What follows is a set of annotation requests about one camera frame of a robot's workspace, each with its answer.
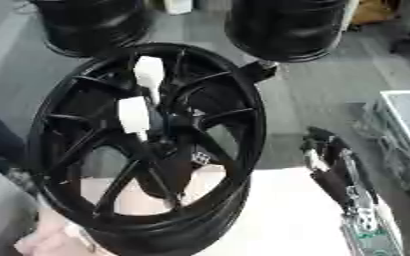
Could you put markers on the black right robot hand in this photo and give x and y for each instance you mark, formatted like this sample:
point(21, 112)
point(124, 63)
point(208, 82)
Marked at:
point(331, 160)

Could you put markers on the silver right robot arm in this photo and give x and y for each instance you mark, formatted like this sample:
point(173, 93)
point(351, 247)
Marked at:
point(369, 230)

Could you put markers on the black spoked wheel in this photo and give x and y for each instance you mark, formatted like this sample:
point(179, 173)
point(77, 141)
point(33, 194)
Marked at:
point(80, 100)

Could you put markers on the grey equipment case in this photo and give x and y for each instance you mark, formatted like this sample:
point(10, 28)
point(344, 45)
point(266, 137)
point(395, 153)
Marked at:
point(401, 130)

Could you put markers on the black round barrel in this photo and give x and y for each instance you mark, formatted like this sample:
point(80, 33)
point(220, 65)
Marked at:
point(92, 23)
point(284, 28)

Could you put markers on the person's hand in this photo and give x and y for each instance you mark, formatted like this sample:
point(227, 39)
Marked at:
point(54, 235)

